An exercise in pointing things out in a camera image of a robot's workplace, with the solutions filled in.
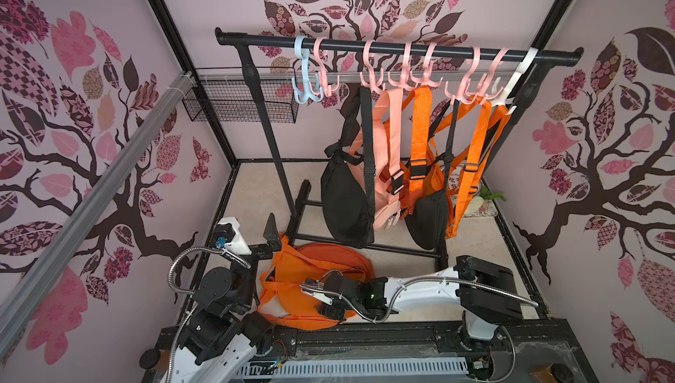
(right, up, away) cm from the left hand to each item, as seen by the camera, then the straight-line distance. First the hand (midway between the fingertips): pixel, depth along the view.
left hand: (258, 222), depth 63 cm
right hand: (+13, -25, +14) cm, 31 cm away
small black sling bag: (+43, 0, +3) cm, 43 cm away
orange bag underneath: (+2, -26, +16) cm, 31 cm away
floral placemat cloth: (+79, -1, +40) cm, 89 cm away
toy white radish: (+73, +2, +37) cm, 82 cm away
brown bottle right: (+72, -36, -2) cm, 80 cm away
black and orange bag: (+22, +8, +12) cm, 27 cm away
